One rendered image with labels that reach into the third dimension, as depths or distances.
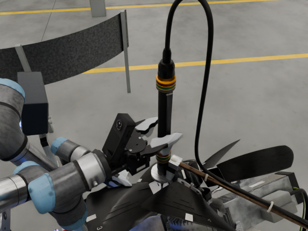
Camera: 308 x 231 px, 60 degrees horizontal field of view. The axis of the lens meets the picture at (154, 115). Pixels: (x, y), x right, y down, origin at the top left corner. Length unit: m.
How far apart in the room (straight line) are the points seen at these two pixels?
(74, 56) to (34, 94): 1.24
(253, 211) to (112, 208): 0.50
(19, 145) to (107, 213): 0.34
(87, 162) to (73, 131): 2.23
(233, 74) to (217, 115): 0.81
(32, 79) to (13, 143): 0.60
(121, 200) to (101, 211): 0.07
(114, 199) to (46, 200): 0.38
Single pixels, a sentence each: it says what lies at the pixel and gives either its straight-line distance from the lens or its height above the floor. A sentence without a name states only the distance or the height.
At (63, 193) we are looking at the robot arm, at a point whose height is 1.50.
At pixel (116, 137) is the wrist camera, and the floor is 1.56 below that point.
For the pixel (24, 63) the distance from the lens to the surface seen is 2.40.
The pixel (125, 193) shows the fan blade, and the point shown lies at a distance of 0.94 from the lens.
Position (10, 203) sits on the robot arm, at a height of 1.43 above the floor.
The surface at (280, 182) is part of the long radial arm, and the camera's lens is 1.12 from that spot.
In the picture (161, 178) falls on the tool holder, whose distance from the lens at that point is 0.82.
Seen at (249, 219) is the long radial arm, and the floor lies 1.09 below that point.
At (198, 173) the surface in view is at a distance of 0.74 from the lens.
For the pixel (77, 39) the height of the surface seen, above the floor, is 0.89.
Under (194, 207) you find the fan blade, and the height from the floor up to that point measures 1.38.
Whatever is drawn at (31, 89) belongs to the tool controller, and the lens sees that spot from 1.34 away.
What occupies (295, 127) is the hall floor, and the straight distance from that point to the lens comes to 3.11.
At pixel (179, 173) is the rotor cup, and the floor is 1.25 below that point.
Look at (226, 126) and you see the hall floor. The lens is 2.86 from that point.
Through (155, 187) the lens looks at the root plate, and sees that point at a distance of 0.94.
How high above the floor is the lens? 2.00
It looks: 44 degrees down
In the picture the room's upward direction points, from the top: straight up
